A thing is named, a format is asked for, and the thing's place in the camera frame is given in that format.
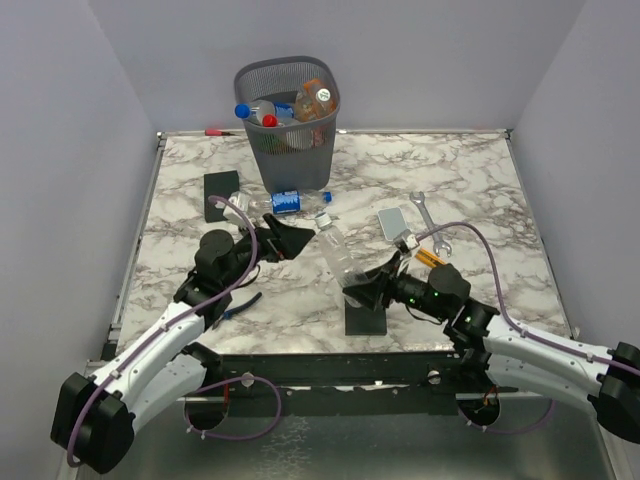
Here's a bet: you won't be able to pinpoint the red handled screwdriver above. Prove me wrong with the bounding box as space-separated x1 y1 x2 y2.
203 129 238 137

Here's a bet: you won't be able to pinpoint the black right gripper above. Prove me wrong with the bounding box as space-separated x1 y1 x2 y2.
344 250 448 320

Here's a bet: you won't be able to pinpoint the grey mesh waste bin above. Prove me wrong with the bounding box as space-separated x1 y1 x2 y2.
234 56 340 193

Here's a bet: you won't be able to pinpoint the pepsi bottle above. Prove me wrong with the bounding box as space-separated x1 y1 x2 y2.
229 190 333 215
234 100 295 124

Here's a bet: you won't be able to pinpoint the crushed orange plastic bottle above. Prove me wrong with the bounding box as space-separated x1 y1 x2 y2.
294 78 336 122

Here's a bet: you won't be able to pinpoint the silver wrench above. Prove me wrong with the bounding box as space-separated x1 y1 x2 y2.
409 191 452 257

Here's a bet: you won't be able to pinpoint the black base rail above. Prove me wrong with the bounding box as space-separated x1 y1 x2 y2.
180 345 491 423

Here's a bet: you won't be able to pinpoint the blue handled pliers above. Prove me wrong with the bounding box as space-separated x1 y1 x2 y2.
221 292 263 320

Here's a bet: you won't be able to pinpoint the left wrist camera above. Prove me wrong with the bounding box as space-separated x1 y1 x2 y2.
223 207 245 227

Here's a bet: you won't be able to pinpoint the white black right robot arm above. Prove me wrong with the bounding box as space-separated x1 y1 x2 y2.
343 254 639 443

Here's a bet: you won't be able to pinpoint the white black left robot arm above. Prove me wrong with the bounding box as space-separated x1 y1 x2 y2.
51 214 315 474

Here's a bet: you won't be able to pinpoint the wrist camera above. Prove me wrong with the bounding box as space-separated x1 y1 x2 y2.
393 230 420 256
223 207 245 227

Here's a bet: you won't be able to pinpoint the small orange juice bottle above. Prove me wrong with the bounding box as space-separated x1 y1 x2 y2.
311 127 325 148

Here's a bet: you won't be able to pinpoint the black block far left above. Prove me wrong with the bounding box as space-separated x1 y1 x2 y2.
203 170 240 223

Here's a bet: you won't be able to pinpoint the red label clear bottle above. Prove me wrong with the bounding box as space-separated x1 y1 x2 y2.
262 114 307 149

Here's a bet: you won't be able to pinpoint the green plastic bottle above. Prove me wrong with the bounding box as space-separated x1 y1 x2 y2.
259 135 290 155

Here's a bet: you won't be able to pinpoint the black block near centre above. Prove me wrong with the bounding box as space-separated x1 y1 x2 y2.
344 300 387 336

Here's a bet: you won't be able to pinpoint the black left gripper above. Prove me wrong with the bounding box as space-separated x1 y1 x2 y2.
222 213 315 289

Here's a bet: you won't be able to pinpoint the black block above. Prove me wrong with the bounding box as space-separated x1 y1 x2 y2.
203 170 240 223
344 300 387 336

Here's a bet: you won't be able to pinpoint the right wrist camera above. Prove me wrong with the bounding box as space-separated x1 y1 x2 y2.
393 230 420 256

